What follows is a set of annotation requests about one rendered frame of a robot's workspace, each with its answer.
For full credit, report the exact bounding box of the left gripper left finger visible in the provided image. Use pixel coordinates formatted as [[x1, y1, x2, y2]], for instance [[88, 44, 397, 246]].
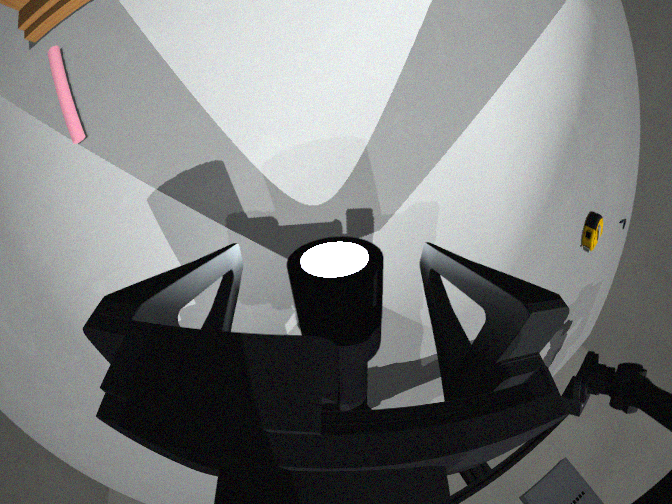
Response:
[[94, 243, 243, 332]]

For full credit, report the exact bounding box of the yellow tape measure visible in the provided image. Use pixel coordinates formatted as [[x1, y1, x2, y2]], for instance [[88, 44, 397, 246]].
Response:
[[582, 212, 603, 252]]

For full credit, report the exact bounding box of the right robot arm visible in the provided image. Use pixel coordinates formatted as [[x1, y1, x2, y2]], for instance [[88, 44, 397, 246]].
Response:
[[579, 353, 672, 504]]

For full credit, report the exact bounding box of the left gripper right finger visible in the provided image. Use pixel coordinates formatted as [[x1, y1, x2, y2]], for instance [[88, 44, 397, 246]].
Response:
[[420, 242, 570, 401]]

